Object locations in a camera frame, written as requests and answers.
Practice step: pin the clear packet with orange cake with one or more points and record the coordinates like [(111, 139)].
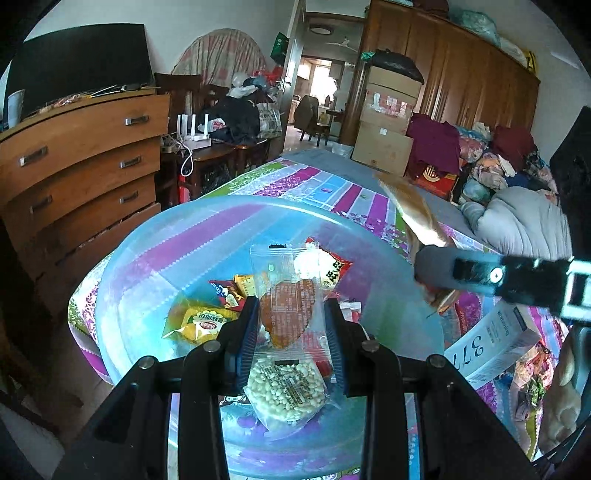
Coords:
[(286, 304)]

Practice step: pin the ceiling fan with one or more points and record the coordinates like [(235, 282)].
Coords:
[(341, 43)]

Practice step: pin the green hanging bag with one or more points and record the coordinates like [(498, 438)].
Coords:
[(280, 46)]

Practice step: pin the clear packet of white beans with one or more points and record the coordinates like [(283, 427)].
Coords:
[(284, 390)]

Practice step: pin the pile of colourful clothes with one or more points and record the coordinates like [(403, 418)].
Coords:
[(485, 161)]

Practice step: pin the large cardboard box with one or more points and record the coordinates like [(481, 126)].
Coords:
[(381, 147)]

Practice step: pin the red gift box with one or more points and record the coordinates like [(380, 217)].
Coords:
[(436, 177)]

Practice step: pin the wooden wardrobe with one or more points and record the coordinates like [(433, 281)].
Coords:
[(461, 74)]

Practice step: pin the clear blue plastic basin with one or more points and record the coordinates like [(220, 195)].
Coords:
[(161, 258)]

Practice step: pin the plain cardboard box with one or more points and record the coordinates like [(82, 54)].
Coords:
[(392, 76)]

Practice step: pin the grey duvet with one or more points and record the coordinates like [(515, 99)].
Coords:
[(521, 221)]

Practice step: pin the pink plaid covered round board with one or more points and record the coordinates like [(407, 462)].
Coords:
[(217, 50)]

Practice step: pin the red printed cardboard box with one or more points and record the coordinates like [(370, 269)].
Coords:
[(388, 108)]

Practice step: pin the heap of bags and clothes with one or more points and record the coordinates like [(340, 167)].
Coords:
[(242, 110)]

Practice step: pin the yellow snack packet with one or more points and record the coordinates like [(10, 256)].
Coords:
[(198, 323)]

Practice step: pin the wooden dresser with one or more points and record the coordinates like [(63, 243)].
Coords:
[(69, 175)]

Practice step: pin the white router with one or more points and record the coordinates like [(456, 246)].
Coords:
[(196, 134)]

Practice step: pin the tan snack packet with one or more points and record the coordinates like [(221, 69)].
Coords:
[(415, 212)]

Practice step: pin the dark wooden side table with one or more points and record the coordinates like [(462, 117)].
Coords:
[(217, 161)]

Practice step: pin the wooden chair with dark coat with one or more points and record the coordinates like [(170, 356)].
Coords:
[(308, 115)]

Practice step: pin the white box with blue print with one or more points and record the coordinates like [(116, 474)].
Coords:
[(489, 344)]

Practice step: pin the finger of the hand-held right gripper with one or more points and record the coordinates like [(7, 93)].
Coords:
[(480, 274)]

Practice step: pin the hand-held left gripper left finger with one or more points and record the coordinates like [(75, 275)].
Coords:
[(247, 334)]

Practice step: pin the light blue bundle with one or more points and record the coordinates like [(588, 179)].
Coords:
[(475, 23)]

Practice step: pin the dark red garment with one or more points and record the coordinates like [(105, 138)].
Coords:
[(512, 141)]

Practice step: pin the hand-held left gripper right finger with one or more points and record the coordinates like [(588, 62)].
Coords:
[(334, 344)]

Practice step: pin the black plastic bag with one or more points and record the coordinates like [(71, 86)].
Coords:
[(397, 62)]

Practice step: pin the grey room door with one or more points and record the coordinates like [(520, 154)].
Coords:
[(291, 92)]

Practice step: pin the black television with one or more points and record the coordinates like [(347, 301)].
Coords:
[(83, 64)]

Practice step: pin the white cup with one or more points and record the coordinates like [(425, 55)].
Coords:
[(15, 108)]

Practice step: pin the maroon cloth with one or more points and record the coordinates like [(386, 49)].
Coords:
[(434, 143)]

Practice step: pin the red and white snack packet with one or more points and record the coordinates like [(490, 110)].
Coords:
[(334, 267)]

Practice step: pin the small blue red snack packet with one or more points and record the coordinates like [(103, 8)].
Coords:
[(226, 290)]

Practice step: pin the striped floral bedsheet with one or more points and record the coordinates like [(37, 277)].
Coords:
[(295, 177)]

